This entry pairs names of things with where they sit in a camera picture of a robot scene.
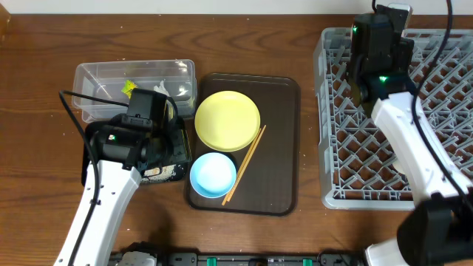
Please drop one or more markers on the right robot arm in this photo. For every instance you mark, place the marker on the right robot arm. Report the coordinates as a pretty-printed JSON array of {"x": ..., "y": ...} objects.
[{"x": 439, "y": 230}]

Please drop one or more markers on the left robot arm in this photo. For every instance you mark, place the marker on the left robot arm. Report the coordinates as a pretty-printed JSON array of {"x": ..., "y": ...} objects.
[{"x": 108, "y": 189}]

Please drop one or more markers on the grey dishwasher rack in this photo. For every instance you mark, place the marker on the grey dishwasher rack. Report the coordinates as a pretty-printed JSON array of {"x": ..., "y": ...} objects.
[{"x": 355, "y": 160}]

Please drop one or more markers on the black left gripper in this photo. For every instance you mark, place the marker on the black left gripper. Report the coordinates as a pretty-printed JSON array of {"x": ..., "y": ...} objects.
[{"x": 162, "y": 165}]

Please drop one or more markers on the pale green cup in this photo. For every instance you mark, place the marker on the pale green cup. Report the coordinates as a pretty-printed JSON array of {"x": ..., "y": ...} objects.
[{"x": 398, "y": 167}]

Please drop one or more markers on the black waste tray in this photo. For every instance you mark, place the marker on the black waste tray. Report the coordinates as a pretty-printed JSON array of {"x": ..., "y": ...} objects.
[{"x": 110, "y": 140}]

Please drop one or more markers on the green snack wrapper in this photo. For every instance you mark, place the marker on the green snack wrapper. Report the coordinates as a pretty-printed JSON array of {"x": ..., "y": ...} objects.
[{"x": 128, "y": 87}]

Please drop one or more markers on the clear plastic bin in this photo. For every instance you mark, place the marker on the clear plastic bin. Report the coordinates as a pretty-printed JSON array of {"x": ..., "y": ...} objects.
[{"x": 105, "y": 80}]

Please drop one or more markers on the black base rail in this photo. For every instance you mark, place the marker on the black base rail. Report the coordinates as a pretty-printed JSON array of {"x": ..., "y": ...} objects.
[{"x": 144, "y": 253}]

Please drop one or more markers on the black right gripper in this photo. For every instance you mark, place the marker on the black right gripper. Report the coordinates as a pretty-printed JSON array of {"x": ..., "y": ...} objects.
[{"x": 403, "y": 53}]

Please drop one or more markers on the light blue bowl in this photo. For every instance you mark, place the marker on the light blue bowl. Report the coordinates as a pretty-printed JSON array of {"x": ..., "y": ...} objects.
[{"x": 213, "y": 175}]

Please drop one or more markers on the white tissue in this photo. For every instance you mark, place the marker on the white tissue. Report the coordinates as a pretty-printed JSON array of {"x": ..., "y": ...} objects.
[{"x": 161, "y": 89}]

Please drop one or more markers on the rice leftovers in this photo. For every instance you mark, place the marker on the rice leftovers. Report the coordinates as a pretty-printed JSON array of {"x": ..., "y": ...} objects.
[{"x": 159, "y": 175}]

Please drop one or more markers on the dark brown serving tray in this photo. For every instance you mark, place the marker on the dark brown serving tray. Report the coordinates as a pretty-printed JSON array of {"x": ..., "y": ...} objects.
[{"x": 269, "y": 183}]

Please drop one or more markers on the wooden chopstick right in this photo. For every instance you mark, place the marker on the wooden chopstick right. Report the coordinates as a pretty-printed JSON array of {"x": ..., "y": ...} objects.
[{"x": 247, "y": 164}]

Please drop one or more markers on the yellow plate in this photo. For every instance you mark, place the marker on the yellow plate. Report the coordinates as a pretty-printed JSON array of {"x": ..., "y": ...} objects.
[{"x": 227, "y": 121}]

